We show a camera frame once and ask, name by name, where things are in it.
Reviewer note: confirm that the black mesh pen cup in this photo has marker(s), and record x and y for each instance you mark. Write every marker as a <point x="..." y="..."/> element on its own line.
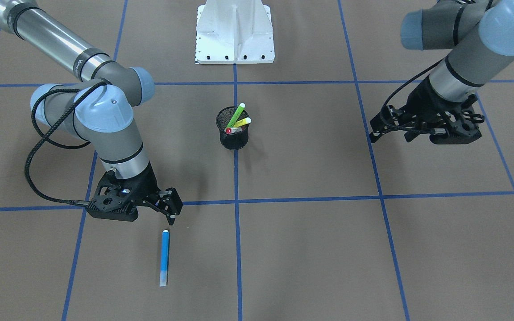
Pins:
<point x="231" y="141"/>

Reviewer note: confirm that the green highlighter pen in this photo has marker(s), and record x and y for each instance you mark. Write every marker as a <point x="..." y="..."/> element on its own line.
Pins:
<point x="238" y="111"/>

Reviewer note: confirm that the red capped white marker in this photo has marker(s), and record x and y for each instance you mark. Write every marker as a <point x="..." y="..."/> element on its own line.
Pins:
<point x="233" y="130"/>

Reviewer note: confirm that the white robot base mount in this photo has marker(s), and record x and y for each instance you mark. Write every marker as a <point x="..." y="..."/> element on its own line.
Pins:
<point x="234" y="32"/>

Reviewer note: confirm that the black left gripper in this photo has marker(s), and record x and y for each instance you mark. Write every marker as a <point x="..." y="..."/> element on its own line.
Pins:
<point x="423" y="101"/>

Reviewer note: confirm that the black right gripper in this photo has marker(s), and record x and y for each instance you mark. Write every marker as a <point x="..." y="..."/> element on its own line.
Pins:
<point x="148" y="184"/>

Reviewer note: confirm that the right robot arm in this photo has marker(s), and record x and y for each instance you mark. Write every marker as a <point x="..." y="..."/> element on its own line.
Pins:
<point x="98" y="111"/>

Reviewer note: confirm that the brown table cover mat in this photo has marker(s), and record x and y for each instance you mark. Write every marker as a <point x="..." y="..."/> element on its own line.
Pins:
<point x="308" y="221"/>

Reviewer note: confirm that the yellow highlighter pen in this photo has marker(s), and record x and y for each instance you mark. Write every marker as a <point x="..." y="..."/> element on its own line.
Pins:
<point x="242" y="122"/>

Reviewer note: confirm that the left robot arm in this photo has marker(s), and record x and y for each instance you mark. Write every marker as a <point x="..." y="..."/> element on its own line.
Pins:
<point x="479" y="35"/>

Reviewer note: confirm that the blue highlighter pen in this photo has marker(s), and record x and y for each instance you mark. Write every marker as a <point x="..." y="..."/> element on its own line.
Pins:
<point x="164" y="258"/>

